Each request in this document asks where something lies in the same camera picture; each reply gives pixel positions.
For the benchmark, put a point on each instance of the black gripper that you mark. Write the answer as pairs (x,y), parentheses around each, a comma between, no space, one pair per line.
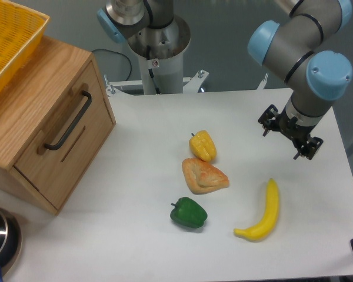
(306,145)

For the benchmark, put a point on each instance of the wooden top drawer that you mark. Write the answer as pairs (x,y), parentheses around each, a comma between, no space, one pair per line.
(62,150)

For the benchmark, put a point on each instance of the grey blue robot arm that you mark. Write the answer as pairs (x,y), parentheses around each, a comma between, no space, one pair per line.
(317,79)

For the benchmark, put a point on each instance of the wooden drawer cabinet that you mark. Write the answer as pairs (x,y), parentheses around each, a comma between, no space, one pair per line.
(29,101)

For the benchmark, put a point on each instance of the yellow bell pepper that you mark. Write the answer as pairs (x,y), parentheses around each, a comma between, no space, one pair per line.
(202,146)

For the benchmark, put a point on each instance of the golden pastry turnover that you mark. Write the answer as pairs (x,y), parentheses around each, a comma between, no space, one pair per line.
(202,178)

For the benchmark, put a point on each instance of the yellow banana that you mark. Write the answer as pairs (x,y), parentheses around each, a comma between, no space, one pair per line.
(269,219)

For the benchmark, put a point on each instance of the green bell pepper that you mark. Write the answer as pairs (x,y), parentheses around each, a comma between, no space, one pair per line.
(188,213)

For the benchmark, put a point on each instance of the yellow plastic basket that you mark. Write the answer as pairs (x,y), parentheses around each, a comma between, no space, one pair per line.
(21,30)

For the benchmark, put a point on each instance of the dark metal pot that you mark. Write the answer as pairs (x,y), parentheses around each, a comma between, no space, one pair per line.
(10,241)

